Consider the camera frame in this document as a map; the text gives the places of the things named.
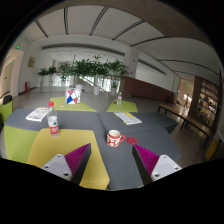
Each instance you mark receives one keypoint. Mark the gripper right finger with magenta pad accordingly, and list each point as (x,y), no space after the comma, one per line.
(151,166)

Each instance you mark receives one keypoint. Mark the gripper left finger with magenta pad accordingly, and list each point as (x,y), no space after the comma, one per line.
(71,166)

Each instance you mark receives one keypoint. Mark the clear water bottle red cap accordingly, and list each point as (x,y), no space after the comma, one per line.
(52,120)

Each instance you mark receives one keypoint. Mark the small distant water bottle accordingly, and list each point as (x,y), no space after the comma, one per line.
(119,99)

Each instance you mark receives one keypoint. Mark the red round coaster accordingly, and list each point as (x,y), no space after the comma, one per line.
(132,140)

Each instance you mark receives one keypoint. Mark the red and white mug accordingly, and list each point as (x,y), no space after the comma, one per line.
(114,138)

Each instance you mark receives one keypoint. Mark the white and yellow booklet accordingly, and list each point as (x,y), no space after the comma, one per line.
(128,118)

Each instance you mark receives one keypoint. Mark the long wooden bench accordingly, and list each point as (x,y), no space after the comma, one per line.
(186,119)

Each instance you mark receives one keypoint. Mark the white magazine on left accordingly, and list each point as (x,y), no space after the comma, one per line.
(38,114)

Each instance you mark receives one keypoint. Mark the red blue white box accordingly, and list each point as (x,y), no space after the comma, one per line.
(72,96)

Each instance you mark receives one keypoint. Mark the wooden bookshelf at right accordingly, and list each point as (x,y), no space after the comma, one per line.
(204,101)

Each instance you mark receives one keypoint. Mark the green chair at left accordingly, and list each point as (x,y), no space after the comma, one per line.
(6,109)

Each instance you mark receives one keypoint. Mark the red fire extinguisher box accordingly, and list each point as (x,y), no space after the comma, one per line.
(27,86)

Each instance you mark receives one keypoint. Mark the green potted plants row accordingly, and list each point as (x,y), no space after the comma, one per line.
(114,70)

